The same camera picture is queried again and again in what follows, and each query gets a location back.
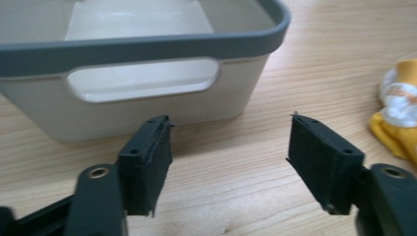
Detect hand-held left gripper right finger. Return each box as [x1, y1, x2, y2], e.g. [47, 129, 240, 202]
[285, 111, 417, 236]

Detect yellow white plush toy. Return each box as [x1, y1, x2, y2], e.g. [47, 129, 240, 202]
[369, 58, 417, 166]

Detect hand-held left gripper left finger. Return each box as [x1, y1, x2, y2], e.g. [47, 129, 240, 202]
[65, 114, 174, 236]

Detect white bin with grey rim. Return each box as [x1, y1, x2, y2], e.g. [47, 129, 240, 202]
[0, 0, 292, 144]

